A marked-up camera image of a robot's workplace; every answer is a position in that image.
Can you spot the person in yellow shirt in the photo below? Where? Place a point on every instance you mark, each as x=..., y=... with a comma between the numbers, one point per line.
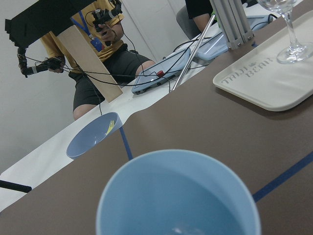
x=123, y=64

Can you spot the aluminium frame post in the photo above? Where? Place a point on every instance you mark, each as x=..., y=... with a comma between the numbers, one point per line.
x=233, y=22

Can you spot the blue bowl with fork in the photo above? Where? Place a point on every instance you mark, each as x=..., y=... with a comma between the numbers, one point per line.
x=92, y=134

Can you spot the blue teach pendant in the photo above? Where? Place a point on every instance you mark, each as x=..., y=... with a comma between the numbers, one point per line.
x=216, y=45
x=161, y=72

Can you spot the clear wine glass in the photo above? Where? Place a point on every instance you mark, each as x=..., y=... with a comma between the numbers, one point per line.
x=296, y=51

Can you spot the cream bear tray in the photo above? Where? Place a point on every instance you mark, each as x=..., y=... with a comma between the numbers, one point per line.
x=257, y=78

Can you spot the person in black shirt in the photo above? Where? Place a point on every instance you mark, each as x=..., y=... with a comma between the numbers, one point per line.
x=200, y=12

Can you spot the steel rod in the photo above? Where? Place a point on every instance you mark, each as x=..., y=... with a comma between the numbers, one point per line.
x=193, y=53

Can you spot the light blue cup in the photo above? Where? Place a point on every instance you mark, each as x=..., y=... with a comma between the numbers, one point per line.
x=176, y=192

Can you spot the yellow plastic fork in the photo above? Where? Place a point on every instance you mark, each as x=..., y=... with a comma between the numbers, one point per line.
x=110, y=127

